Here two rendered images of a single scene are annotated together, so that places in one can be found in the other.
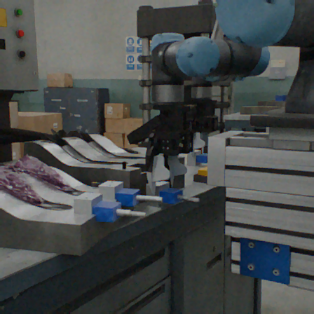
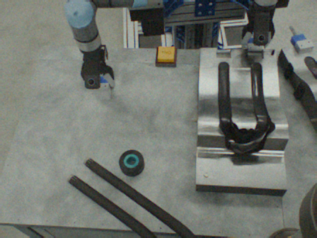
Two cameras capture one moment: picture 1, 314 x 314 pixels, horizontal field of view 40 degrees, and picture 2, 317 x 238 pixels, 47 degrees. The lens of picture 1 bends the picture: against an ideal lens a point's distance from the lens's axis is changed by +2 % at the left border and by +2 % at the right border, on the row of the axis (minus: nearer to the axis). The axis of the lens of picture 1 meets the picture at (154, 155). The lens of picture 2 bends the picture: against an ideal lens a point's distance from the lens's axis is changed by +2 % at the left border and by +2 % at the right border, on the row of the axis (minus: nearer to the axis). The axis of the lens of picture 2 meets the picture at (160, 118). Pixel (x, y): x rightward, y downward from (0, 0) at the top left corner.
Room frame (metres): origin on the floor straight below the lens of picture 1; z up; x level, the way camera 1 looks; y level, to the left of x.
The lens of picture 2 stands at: (1.70, 0.63, 1.89)
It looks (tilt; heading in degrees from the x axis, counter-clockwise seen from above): 59 degrees down; 245
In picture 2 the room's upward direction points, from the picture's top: 6 degrees counter-clockwise
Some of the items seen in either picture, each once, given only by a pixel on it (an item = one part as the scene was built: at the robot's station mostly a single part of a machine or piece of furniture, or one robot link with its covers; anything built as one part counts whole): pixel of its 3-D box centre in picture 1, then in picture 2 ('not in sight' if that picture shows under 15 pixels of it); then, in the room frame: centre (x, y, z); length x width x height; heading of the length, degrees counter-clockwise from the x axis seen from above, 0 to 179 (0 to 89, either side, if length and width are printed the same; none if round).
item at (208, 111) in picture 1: (203, 115); (93, 54); (1.54, -0.18, 0.99); 0.09 x 0.08 x 0.12; 60
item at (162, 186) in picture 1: (174, 196); (252, 42); (0.98, -0.05, 0.83); 0.13 x 0.05 x 0.05; 57
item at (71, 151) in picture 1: (90, 146); (243, 100); (1.20, 0.18, 0.92); 0.35 x 0.16 x 0.09; 56
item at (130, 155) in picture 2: not in sight; (131, 163); (1.60, 0.15, 0.82); 0.08 x 0.08 x 0.04
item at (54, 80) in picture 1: (59, 80); not in sight; (8.46, 1.86, 1.26); 0.42 x 0.33 x 0.29; 67
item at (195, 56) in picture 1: (198, 58); not in sight; (0.90, -0.09, 1.14); 0.11 x 0.11 x 0.08; 26
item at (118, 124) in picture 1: (127, 125); not in sight; (8.00, 0.52, 0.42); 0.86 x 0.33 x 0.83; 67
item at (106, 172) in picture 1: (89, 162); (238, 112); (1.22, 0.19, 0.87); 0.50 x 0.26 x 0.14; 56
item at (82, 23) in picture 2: (203, 71); (81, 18); (1.54, -0.18, 1.14); 0.09 x 0.08 x 0.11; 59
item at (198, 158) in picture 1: (205, 158); (103, 81); (1.54, -0.19, 0.83); 0.13 x 0.05 x 0.05; 60
